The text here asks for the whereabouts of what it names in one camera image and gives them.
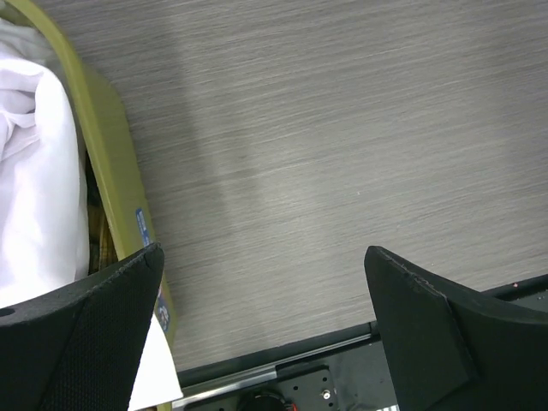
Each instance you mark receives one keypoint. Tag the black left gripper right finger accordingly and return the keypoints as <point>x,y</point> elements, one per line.
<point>449,347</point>

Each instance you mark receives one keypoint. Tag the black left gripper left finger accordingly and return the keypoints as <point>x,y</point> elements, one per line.
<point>79,347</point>

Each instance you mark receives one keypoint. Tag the white long sleeve shirt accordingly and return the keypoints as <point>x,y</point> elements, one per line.
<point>44,226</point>

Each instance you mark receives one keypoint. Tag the white paper sheet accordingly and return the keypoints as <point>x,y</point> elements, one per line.
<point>156,381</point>

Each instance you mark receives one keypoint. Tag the yellow plaid flannel shirt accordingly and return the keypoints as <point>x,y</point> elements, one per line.
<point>102,250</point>

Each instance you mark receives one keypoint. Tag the olive green plastic bin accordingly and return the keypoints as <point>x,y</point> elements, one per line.
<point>103,131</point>

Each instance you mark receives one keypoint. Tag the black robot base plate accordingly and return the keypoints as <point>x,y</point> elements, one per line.
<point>344,370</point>

